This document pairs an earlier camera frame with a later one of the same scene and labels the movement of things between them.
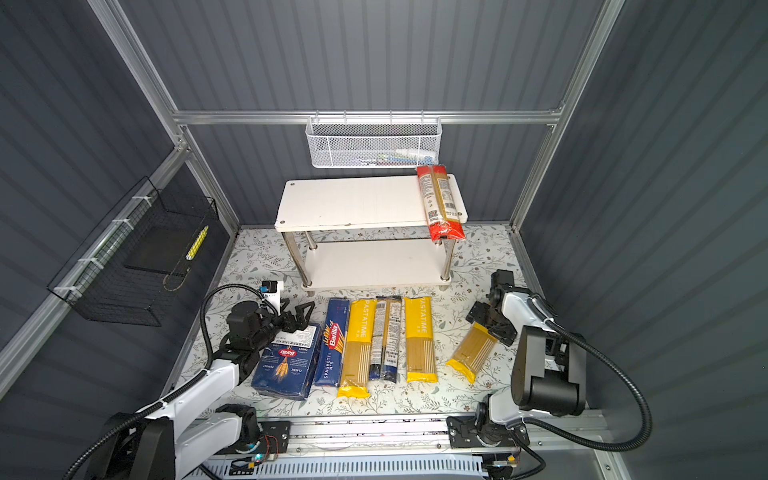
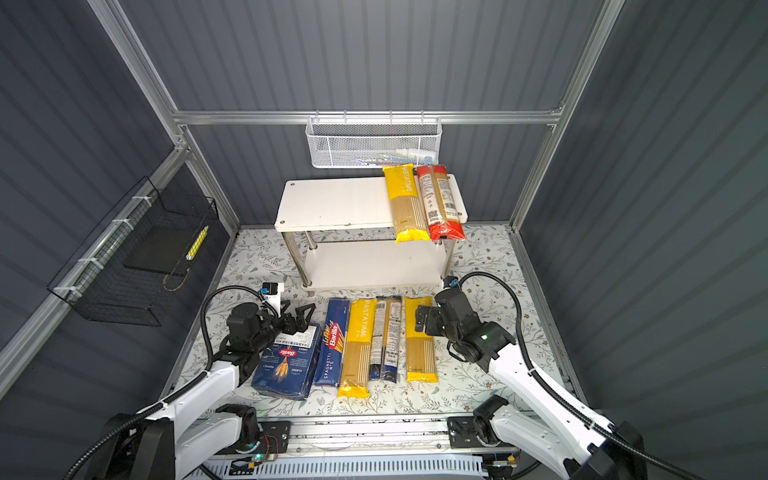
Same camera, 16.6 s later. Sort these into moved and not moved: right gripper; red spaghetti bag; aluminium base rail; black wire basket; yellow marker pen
Moved: right gripper
Not moved: yellow marker pen; aluminium base rail; red spaghetti bag; black wire basket
